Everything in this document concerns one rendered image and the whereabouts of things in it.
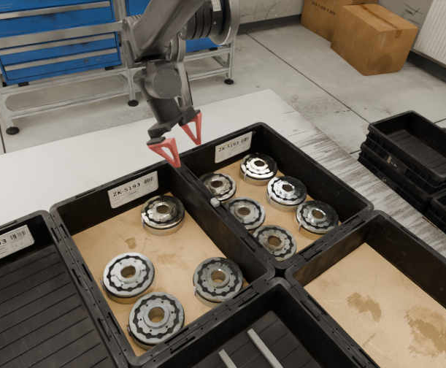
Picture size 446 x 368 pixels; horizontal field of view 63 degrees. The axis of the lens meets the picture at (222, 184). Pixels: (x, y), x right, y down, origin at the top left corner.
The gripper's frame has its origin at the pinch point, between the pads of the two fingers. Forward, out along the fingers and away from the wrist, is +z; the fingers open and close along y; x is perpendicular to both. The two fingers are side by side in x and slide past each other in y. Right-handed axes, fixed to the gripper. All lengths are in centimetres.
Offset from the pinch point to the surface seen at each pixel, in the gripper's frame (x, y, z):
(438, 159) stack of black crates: -39, 105, 75
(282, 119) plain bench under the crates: 8, 67, 25
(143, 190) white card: 12.4, -6.9, 4.7
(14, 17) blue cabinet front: 151, 84, -59
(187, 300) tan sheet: -4.7, -24.8, 20.7
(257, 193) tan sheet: -6.1, 10.4, 20.1
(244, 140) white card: -1.8, 21.1, 9.4
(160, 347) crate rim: -12.2, -38.7, 14.0
